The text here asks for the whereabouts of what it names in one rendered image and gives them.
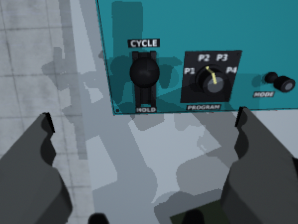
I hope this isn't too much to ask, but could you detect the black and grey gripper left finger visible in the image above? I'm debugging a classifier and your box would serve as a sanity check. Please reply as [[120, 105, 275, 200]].
[[0, 112, 73, 224]]

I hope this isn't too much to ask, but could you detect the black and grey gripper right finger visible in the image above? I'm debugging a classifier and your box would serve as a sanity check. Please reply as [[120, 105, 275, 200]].
[[220, 106, 298, 224]]

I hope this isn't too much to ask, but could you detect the dark teal control console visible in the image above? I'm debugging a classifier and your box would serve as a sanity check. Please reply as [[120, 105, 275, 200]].
[[95, 0, 298, 115]]

